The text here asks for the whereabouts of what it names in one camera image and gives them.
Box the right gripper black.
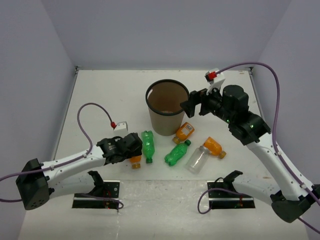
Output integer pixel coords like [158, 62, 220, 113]
[180, 81, 234, 123]

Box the green bottle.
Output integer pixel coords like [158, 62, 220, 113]
[164, 139, 192, 167]
[141, 130, 155, 164]

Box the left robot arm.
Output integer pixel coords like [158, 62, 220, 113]
[15, 133, 143, 211]

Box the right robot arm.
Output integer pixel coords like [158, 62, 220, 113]
[180, 85, 320, 223]

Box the brown cardboard bin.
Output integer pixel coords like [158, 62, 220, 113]
[145, 79, 190, 136]

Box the orange bottle with label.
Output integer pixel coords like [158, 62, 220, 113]
[172, 122, 195, 144]

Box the clear plastic bottle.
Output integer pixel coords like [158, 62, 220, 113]
[185, 145, 210, 174]

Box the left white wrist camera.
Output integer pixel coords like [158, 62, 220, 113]
[113, 121, 129, 134]

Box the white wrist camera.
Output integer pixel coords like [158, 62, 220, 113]
[113, 121, 129, 134]
[204, 68, 226, 95]

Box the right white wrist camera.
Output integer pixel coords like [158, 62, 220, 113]
[204, 68, 226, 95]

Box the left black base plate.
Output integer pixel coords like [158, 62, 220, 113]
[72, 180, 121, 210]

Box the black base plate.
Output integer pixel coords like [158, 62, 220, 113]
[207, 179, 256, 210]
[72, 180, 121, 210]

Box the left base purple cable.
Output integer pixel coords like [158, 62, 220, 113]
[74, 193, 124, 210]

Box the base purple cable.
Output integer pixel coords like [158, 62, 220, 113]
[74, 193, 124, 210]
[197, 187, 241, 215]

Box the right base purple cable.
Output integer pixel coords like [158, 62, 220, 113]
[197, 187, 241, 215]

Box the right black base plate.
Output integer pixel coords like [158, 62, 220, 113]
[207, 179, 256, 210]

